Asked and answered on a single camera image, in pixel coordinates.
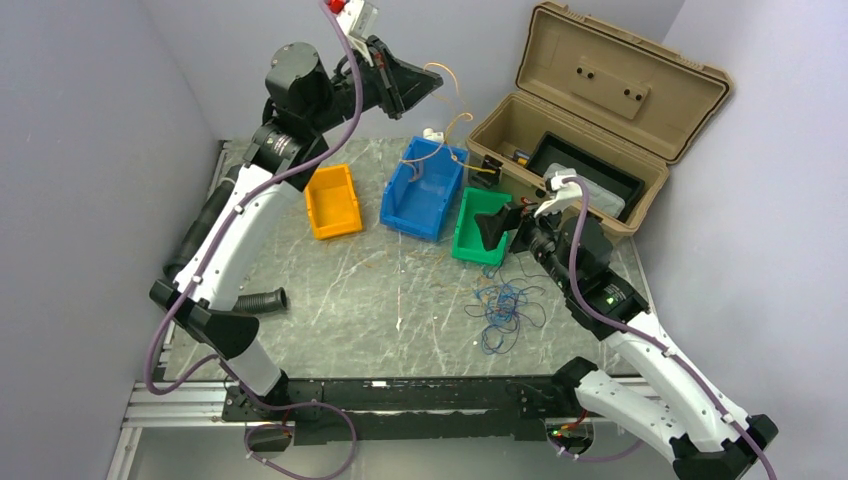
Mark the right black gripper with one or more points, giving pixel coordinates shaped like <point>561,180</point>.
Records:
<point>511,216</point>

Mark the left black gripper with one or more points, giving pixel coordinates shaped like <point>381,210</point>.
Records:
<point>399,85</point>

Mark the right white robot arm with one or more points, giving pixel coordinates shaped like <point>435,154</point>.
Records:
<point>692,424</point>

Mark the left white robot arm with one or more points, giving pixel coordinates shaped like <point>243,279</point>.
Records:
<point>199,289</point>

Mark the green plastic bin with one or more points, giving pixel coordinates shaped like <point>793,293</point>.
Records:
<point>467,241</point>

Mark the white plastic fitting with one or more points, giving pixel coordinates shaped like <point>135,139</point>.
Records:
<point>433,135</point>

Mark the yellow blue battery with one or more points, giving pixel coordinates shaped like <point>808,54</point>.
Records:
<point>520,157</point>

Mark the blue plastic bin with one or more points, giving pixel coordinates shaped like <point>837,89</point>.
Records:
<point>417,204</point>

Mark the black toolbox tray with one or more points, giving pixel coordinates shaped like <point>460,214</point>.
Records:
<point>554,149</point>

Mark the grey plastic case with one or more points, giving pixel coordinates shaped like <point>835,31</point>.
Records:
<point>601,198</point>

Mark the orange plastic bin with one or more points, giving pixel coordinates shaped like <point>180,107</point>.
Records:
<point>332,204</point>

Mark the tan plastic toolbox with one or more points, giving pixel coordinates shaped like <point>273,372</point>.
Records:
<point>624,98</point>

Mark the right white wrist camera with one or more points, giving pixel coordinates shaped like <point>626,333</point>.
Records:
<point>565,188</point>

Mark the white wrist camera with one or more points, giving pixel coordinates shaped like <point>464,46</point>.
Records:
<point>565,188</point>
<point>356,18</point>

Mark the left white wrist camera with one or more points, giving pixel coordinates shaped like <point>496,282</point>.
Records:
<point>356,18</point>

